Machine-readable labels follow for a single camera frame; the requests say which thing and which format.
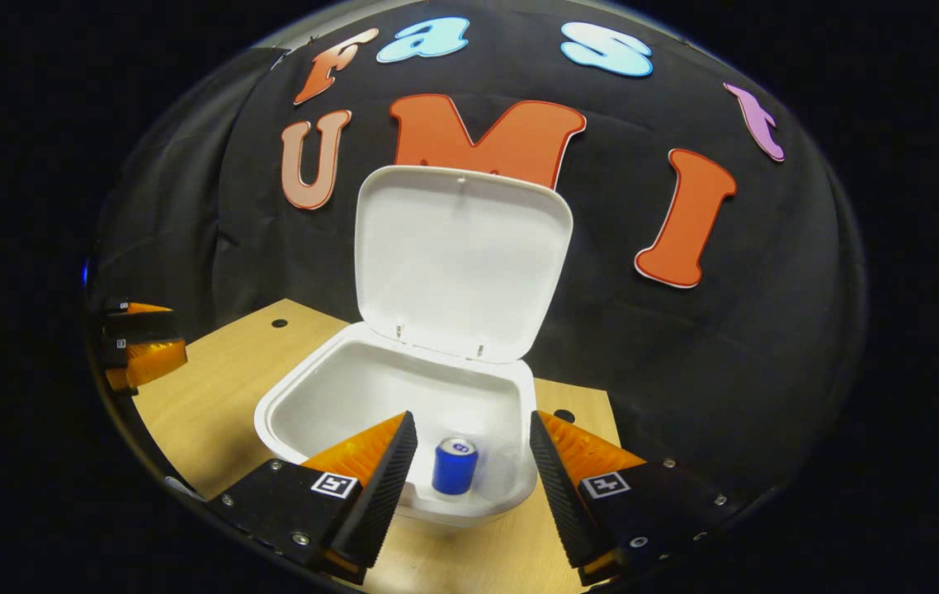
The black backdrop cloth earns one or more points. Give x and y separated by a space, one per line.
643 346

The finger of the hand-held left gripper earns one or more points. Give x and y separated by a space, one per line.
148 323
152 363

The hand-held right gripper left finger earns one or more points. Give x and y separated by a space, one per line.
383 495

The wooden desktop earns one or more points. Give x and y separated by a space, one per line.
214 388

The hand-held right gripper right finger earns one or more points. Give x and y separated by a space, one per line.
560 495

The blue pop can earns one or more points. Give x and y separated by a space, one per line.
453 472

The white desktop garbage bin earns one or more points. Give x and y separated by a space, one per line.
453 256

